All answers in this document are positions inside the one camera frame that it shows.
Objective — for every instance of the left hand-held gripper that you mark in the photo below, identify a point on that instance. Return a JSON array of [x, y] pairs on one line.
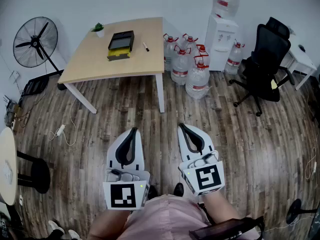
[[122, 195]]

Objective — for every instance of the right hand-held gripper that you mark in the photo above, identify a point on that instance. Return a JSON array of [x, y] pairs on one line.
[[208, 177]]

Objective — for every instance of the black and white marker pen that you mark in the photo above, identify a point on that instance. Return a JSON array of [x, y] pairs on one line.
[[145, 46]]

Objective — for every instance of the black box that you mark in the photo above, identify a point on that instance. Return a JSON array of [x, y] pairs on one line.
[[121, 42]]

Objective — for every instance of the person's right forearm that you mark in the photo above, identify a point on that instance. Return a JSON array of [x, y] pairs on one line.
[[221, 207]]

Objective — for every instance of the person's left forearm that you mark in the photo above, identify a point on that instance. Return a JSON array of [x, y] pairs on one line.
[[107, 225]]

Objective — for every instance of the black mesh office chair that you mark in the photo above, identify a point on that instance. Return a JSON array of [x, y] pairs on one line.
[[268, 54]]

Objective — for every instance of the person's black shoe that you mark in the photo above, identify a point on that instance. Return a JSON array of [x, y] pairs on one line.
[[179, 189], [152, 192]]

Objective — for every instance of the white power strip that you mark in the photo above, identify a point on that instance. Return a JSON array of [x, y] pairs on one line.
[[60, 130]]

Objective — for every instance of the person's pink clothing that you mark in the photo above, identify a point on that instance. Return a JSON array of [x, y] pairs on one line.
[[165, 219]]

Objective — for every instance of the light wooden table white legs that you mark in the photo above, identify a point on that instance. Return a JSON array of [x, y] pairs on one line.
[[95, 61]]

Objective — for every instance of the white water dispenser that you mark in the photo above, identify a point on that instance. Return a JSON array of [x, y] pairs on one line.
[[220, 41]]

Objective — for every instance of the black plastic crate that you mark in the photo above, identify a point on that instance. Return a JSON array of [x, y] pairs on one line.
[[36, 85]]

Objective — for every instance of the round table black legs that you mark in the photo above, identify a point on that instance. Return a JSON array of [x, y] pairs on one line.
[[8, 146]]

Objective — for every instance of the paper sheets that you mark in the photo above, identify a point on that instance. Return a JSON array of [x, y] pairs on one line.
[[7, 171]]

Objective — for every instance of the black round floor stand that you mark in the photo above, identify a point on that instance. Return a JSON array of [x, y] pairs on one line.
[[293, 210]]

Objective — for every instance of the black router with antennas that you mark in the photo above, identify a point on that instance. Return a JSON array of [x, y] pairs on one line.
[[9, 104]]

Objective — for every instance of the small potted green plant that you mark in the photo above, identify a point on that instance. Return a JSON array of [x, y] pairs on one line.
[[98, 30]]

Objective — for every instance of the white side desk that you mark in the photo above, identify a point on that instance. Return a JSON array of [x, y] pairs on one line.
[[300, 59]]

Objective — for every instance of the black computer mouse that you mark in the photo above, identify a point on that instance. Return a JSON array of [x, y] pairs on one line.
[[302, 48]]

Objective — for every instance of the black standing floor fan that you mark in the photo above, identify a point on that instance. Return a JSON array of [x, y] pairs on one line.
[[35, 42]]

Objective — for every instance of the clear water jug red label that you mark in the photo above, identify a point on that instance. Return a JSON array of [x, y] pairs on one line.
[[226, 1]]

